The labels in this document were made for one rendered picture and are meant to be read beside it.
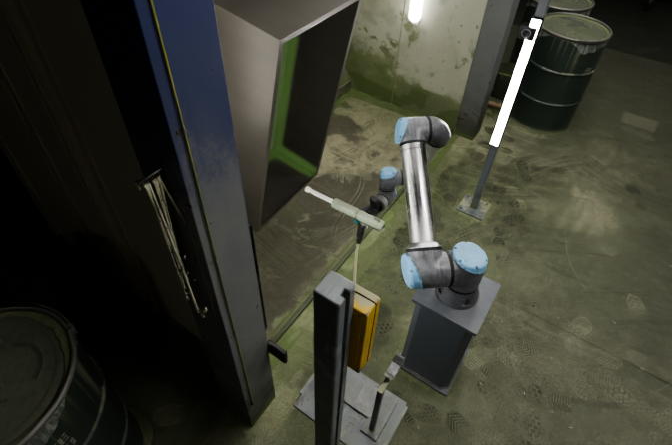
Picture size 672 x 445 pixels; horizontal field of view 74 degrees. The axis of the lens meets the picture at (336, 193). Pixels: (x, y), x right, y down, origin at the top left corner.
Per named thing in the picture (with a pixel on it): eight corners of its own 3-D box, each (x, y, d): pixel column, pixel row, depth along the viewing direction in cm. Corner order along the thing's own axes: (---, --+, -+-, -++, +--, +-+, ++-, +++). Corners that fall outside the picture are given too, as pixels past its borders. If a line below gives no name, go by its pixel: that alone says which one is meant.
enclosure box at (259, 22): (209, 199, 254) (205, -2, 164) (274, 147, 292) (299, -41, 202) (256, 232, 246) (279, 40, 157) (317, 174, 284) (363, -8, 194)
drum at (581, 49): (509, 95, 450) (539, 7, 389) (569, 107, 437) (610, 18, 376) (505, 126, 409) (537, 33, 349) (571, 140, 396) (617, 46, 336)
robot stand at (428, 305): (468, 351, 248) (501, 284, 204) (446, 397, 229) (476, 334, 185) (419, 323, 260) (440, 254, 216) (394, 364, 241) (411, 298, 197)
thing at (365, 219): (379, 249, 241) (387, 219, 227) (375, 254, 238) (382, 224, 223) (306, 211, 258) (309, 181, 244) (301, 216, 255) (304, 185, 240)
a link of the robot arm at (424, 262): (453, 288, 178) (433, 110, 190) (410, 291, 176) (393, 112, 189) (440, 286, 193) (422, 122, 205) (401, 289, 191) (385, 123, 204)
